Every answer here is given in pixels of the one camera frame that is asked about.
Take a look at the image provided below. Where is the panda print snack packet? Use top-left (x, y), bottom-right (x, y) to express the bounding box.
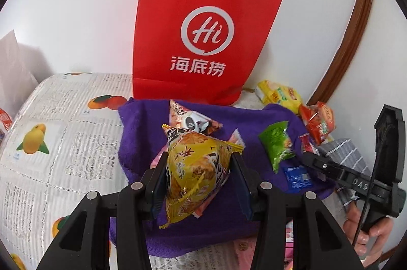
top-left (169, 99), bottom-right (223, 135)

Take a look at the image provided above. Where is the person's right hand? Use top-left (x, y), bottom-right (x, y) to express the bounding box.
top-left (343, 202), bottom-right (399, 256)

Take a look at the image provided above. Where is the white plastic bag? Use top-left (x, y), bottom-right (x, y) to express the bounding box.
top-left (0, 29), bottom-right (39, 131)

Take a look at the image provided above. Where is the fruit print tablecloth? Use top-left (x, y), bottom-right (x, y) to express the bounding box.
top-left (0, 73), bottom-right (350, 270)

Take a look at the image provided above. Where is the black cable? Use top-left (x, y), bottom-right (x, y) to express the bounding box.
top-left (351, 125), bottom-right (390, 247)

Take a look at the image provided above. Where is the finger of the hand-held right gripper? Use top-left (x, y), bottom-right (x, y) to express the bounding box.
top-left (300, 152), bottom-right (343, 184)

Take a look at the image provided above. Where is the blue white snack packet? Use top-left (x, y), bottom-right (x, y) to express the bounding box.
top-left (284, 166), bottom-right (314, 193)

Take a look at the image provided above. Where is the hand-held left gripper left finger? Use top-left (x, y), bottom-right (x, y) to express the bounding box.
top-left (36, 159), bottom-right (169, 270)

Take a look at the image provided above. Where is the small red snack packet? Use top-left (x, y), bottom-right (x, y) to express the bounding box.
top-left (299, 133), bottom-right (319, 154)

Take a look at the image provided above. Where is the large red snack packet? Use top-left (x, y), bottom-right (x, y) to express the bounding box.
top-left (299, 101), bottom-right (336, 146)

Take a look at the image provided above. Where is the red paper bag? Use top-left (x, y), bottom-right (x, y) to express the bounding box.
top-left (132, 0), bottom-right (284, 107)

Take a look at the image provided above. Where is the brown wooden door frame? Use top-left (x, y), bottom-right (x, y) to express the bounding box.
top-left (307, 0), bottom-right (376, 105)

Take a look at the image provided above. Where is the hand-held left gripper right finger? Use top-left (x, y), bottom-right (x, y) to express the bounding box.
top-left (230, 153), bottom-right (360, 270)

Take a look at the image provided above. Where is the green snack packet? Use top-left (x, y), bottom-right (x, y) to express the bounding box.
top-left (258, 121), bottom-right (296, 174)

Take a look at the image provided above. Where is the purple towel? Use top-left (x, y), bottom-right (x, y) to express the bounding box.
top-left (110, 97), bottom-right (336, 258)

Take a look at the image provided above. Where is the clear yellow snack packet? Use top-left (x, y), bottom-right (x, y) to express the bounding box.
top-left (159, 124), bottom-right (245, 230)

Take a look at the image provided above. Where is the grey checked cloth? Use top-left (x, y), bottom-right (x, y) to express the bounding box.
top-left (318, 138), bottom-right (379, 183)

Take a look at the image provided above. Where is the pale pink snack packet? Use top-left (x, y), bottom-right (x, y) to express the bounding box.
top-left (149, 146), bottom-right (169, 169)

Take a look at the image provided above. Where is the pink cartoon snack packet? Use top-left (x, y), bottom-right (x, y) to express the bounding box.
top-left (234, 238), bottom-right (259, 262)

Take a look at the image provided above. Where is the large yellow snack packet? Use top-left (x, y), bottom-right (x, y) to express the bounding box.
top-left (256, 80), bottom-right (303, 115)

